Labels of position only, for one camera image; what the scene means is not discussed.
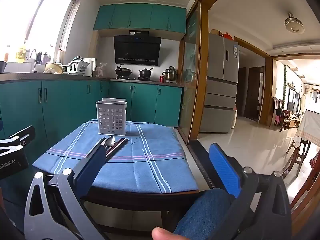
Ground yellow bottle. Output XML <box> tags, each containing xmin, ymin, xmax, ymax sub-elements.
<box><xmin>15</xmin><ymin>41</ymin><xmax>27</xmax><ymax>63</ymax></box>

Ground white perforated utensil holder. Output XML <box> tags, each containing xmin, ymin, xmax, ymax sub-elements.
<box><xmin>96</xmin><ymin>97</ymin><xmax>128</xmax><ymax>135</ymax></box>

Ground white jug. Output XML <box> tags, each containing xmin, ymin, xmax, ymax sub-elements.
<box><xmin>84</xmin><ymin>58</ymin><xmax>97</xmax><ymax>77</ymax></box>

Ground blue striped cloth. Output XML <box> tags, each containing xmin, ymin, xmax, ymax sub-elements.
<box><xmin>32</xmin><ymin>119</ymin><xmax>200</xmax><ymax>194</ymax></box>

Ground dark wooden table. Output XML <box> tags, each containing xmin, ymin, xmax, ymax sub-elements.
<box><xmin>80</xmin><ymin>187</ymin><xmax>202</xmax><ymax>233</ymax></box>

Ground person's right hand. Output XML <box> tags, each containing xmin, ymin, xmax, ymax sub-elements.
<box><xmin>152</xmin><ymin>227</ymin><xmax>181</xmax><ymax>240</ymax></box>

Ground white dish rack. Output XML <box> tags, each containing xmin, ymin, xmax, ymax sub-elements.
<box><xmin>61</xmin><ymin>57</ymin><xmax>90</xmax><ymax>75</ymax></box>

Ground brown wooden door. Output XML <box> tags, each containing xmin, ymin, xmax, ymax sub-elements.
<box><xmin>244</xmin><ymin>66</ymin><xmax>265</xmax><ymax>122</ymax></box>

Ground sliding glass door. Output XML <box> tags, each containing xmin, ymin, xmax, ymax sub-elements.
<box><xmin>179</xmin><ymin>1</ymin><xmax>208</xmax><ymax>144</ymax></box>

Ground dining table with checked cloth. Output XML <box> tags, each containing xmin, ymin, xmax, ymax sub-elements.
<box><xmin>292</xmin><ymin>109</ymin><xmax>320</xmax><ymax>155</ymax></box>

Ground ceiling lamp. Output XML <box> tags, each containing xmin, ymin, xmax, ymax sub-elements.
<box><xmin>284</xmin><ymin>12</ymin><xmax>304</xmax><ymax>33</ymax></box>

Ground black range hood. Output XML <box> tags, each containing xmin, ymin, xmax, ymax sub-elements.
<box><xmin>114</xmin><ymin>30</ymin><xmax>162</xmax><ymax>67</ymax></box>

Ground orange bag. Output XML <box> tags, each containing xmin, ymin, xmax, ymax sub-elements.
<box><xmin>210</xmin><ymin>29</ymin><xmax>235</xmax><ymax>41</ymax></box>

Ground metal faucet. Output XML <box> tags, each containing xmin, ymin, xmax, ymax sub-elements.
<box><xmin>30</xmin><ymin>49</ymin><xmax>38</xmax><ymax>72</ymax></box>

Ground gas stove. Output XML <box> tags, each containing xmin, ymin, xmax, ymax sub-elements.
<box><xmin>115</xmin><ymin>75</ymin><xmax>153</xmax><ymax>81</ymax></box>

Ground dark red chopstick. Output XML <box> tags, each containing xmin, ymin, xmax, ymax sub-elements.
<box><xmin>106</xmin><ymin>138</ymin><xmax>123</xmax><ymax>157</ymax></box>
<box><xmin>107</xmin><ymin>138</ymin><xmax>129</xmax><ymax>159</ymax></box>

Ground carved wooden chair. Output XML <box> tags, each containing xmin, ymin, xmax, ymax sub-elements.
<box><xmin>271</xmin><ymin>97</ymin><xmax>287</xmax><ymax>132</ymax></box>

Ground kitchen window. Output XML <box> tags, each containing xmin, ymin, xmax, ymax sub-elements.
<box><xmin>0</xmin><ymin>0</ymin><xmax>81</xmax><ymax>63</ymax></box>

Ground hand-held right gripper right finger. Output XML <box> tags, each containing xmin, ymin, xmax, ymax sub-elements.
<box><xmin>209</xmin><ymin>143</ymin><xmax>293</xmax><ymax>240</ymax></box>

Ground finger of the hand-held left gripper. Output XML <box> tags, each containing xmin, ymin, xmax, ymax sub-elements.
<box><xmin>9</xmin><ymin>126</ymin><xmax>36</xmax><ymax>147</ymax></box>

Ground silver refrigerator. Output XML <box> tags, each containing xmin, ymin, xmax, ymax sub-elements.
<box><xmin>200</xmin><ymin>33</ymin><xmax>239</xmax><ymax>133</ymax></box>

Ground clear plastic bag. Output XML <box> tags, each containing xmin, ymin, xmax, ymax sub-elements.
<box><xmin>96</xmin><ymin>62</ymin><xmax>108</xmax><ymax>77</ymax></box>

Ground teal cabinets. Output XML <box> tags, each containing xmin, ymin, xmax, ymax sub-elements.
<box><xmin>93</xmin><ymin>4</ymin><xmax>187</xmax><ymax>34</ymax></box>
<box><xmin>0</xmin><ymin>79</ymin><xmax>183</xmax><ymax>205</ymax></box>

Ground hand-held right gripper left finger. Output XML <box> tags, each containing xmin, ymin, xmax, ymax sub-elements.
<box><xmin>24</xmin><ymin>144</ymin><xmax>110</xmax><ymax>240</ymax></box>

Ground stainless steel pot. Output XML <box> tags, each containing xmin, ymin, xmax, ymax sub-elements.
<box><xmin>164</xmin><ymin>66</ymin><xmax>178</xmax><ymax>81</ymax></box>

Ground black cooking pot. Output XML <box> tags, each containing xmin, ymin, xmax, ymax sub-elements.
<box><xmin>138</xmin><ymin>67</ymin><xmax>154</xmax><ymax>78</ymax></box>

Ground person's leg in jeans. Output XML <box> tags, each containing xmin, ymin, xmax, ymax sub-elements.
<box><xmin>174</xmin><ymin>189</ymin><xmax>242</xmax><ymax>240</ymax></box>

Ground teal lower cabinets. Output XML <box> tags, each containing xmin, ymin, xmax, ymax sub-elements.
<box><xmin>0</xmin><ymin>79</ymin><xmax>183</xmax><ymax>205</ymax></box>

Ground teal upper cabinets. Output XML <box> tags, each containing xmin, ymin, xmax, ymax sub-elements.
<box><xmin>93</xmin><ymin>4</ymin><xmax>187</xmax><ymax>34</ymax></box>

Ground black wok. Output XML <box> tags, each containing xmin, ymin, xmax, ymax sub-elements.
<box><xmin>115</xmin><ymin>65</ymin><xmax>132</xmax><ymax>77</ymax></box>

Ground beige bowl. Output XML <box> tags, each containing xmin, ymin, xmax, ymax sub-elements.
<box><xmin>44</xmin><ymin>62</ymin><xmax>64</xmax><ymax>74</ymax></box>

